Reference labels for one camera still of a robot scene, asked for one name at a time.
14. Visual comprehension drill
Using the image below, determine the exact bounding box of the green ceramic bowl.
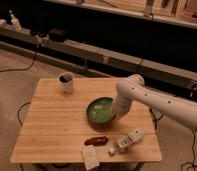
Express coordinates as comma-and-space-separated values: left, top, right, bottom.
86, 97, 115, 124

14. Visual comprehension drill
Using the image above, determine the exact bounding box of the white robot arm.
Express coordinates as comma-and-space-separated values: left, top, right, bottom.
112, 74, 197, 132

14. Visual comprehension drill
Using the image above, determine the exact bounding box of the white cup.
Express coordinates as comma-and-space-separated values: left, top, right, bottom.
58, 72, 74, 94

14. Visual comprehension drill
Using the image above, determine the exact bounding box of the wooden table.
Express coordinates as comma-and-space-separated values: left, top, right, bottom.
10, 78, 162, 163

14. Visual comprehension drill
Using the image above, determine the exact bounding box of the white remote-like device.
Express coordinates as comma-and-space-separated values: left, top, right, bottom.
108, 128, 144, 156

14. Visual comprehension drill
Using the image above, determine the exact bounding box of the black round object on ledge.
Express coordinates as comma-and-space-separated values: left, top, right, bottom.
48, 28, 67, 42

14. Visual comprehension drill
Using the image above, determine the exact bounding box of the white spray bottle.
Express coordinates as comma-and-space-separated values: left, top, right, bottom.
9, 11, 22, 31

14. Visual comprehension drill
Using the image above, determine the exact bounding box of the black floor cable left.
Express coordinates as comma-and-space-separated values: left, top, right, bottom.
0, 46, 38, 76

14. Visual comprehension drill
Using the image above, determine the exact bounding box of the black cable right of table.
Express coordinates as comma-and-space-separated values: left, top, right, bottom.
148, 107, 197, 171

